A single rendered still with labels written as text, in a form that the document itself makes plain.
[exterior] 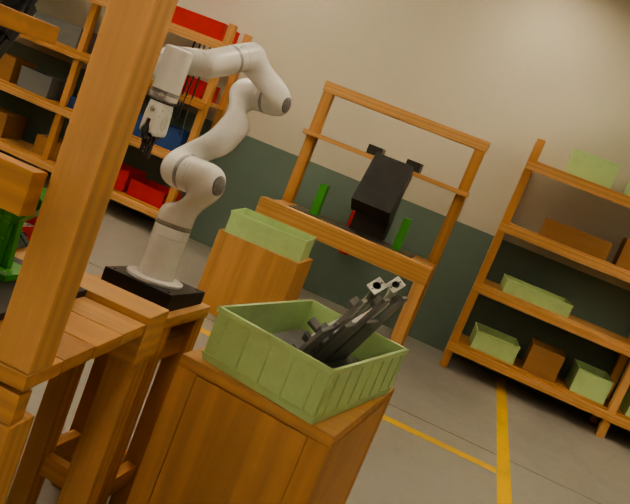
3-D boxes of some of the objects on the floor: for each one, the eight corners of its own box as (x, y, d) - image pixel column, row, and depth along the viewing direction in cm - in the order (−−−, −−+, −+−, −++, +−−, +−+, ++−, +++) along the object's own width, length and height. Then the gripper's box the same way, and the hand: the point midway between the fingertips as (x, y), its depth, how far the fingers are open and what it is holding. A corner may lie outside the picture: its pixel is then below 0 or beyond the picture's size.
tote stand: (204, 503, 286) (274, 326, 274) (315, 572, 270) (395, 388, 258) (96, 579, 223) (181, 353, 211) (234, 676, 207) (334, 437, 195)
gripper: (162, 96, 217) (142, 153, 220) (141, 90, 203) (120, 150, 206) (184, 105, 216) (164, 162, 219) (164, 99, 202) (143, 160, 204)
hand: (145, 150), depth 212 cm, fingers closed
